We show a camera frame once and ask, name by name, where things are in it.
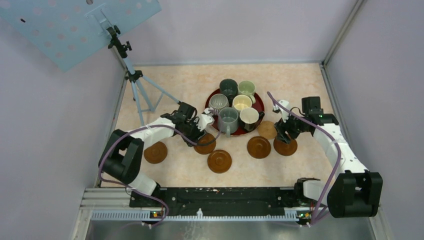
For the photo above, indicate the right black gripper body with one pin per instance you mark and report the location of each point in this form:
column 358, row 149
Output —
column 293, row 122

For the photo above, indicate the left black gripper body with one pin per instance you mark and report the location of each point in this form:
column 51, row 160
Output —
column 191, row 129

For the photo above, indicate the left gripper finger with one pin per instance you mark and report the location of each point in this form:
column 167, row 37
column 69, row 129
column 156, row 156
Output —
column 197, row 136
column 194, row 119

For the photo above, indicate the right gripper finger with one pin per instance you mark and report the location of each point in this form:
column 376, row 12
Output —
column 292, row 134
column 282, row 136

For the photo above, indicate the brown wooden coaster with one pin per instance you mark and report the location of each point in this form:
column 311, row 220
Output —
column 285, row 149
column 156, row 153
column 258, row 147
column 219, row 161
column 206, row 144

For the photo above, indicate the light woven coaster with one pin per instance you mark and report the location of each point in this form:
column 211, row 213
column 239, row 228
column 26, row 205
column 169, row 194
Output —
column 267, row 130

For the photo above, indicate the striped white grey cup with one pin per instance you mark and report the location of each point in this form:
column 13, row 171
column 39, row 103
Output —
column 218, row 102

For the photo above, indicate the black cup white inside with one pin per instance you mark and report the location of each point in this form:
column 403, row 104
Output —
column 250, row 118

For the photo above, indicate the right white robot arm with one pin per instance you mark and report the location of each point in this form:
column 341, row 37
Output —
column 351, row 190

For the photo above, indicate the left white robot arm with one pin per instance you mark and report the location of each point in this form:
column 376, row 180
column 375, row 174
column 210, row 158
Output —
column 122, row 156

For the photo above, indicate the dark green cup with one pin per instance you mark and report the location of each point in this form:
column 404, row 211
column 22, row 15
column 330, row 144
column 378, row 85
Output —
column 228, row 87

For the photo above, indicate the light green cup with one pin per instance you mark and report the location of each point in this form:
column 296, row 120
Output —
column 247, row 88

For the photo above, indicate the grey blue mug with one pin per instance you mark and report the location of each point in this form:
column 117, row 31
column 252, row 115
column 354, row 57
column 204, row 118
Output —
column 228, row 121

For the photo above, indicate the light blue tripod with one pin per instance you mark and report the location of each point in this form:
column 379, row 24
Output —
column 134, row 76

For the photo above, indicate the cream yellow mug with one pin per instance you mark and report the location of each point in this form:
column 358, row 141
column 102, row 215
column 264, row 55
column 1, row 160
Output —
column 241, row 102

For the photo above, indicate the blue perforated board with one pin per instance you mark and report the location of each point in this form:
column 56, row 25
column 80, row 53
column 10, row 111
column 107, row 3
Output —
column 69, row 31

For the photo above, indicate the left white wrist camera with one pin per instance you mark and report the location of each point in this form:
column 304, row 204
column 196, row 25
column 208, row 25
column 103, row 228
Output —
column 206, row 118

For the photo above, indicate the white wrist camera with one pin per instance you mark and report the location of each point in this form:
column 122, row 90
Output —
column 206, row 118
column 281, row 109

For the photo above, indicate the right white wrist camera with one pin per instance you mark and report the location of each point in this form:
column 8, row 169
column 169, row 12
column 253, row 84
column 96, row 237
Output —
column 281, row 109

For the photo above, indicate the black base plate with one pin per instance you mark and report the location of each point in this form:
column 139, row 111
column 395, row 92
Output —
column 223, row 201

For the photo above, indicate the aluminium frame rail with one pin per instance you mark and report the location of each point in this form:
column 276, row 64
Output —
column 105, row 214

